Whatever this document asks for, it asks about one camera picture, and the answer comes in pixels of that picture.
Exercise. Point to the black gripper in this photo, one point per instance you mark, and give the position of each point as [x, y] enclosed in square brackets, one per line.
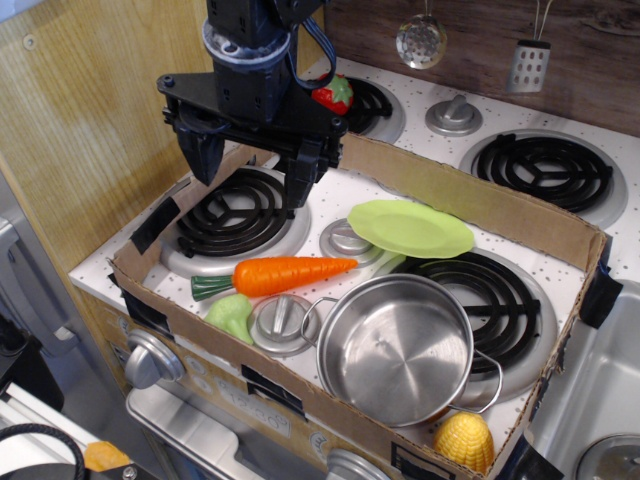
[253, 96]

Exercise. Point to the green toy broccoli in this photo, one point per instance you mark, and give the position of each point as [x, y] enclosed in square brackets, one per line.
[231, 315]

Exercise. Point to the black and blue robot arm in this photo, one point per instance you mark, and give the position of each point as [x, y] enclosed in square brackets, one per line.
[254, 21]

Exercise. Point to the front left black burner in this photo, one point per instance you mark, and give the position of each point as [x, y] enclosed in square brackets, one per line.
[243, 218]

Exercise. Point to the black burner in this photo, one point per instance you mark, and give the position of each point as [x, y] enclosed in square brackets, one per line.
[243, 218]
[555, 167]
[514, 324]
[376, 113]

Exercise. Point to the red toy strawberry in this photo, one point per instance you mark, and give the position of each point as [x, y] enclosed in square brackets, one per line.
[337, 95]

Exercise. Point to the orange toy carrot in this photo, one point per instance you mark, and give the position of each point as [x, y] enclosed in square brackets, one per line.
[261, 277]

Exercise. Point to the silver knob middle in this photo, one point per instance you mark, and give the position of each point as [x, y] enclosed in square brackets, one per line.
[339, 240]

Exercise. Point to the back left black burner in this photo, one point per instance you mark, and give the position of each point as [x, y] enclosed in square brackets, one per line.
[376, 113]

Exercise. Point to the light green plastic plate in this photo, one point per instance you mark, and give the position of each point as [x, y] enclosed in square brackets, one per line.
[410, 229]

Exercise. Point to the silver knob front centre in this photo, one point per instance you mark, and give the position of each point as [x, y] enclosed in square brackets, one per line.
[284, 325]

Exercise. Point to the hanging metal skimmer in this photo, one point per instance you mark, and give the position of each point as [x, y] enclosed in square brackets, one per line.
[421, 41]

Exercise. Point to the silver knob back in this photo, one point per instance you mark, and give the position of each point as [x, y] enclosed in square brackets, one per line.
[454, 118]

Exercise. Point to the brown cardboard fence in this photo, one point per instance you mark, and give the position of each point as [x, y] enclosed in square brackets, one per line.
[536, 225]

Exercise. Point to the silver oven front knob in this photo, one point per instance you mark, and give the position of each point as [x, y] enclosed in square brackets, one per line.
[150, 361]

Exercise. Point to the silver oven knob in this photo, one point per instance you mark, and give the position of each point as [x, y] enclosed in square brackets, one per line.
[345, 465]
[150, 361]

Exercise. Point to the front right black burner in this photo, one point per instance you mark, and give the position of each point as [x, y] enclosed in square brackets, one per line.
[514, 324]

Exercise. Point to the hanging metal spatula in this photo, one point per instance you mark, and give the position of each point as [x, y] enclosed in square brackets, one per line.
[531, 56]

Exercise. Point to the back right black burner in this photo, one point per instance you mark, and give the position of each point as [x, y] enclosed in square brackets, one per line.
[555, 167]

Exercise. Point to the orange object lower left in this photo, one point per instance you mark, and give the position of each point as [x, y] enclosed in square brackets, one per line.
[101, 456]

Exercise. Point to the yellow toy corn cob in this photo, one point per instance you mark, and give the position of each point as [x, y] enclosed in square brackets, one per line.
[465, 438]

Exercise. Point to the steel sink basin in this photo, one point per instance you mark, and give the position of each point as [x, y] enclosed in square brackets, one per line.
[596, 395]

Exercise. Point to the silver sink drain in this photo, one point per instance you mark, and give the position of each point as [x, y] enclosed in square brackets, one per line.
[612, 457]

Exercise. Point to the steel pot with handles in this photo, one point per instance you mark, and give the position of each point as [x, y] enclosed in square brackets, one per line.
[399, 348]

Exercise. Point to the silver oven door handle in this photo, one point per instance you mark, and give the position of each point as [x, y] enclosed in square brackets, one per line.
[209, 443]

